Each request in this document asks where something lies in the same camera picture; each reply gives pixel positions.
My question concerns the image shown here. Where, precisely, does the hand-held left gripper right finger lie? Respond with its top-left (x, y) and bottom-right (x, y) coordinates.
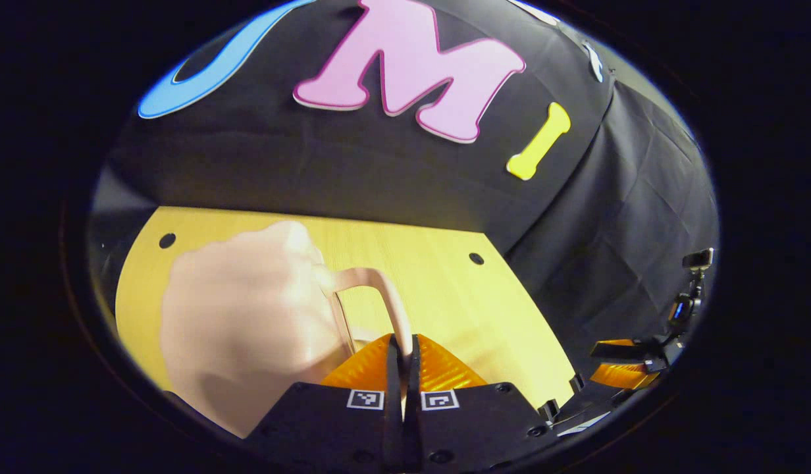
top-left (405, 334), bottom-right (561, 474)

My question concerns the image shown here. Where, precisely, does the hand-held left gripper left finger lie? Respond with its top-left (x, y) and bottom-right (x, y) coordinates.
top-left (244, 334), bottom-right (404, 474)

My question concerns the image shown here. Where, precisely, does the white strip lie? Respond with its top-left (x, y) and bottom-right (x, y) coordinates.
top-left (554, 411), bottom-right (610, 436)

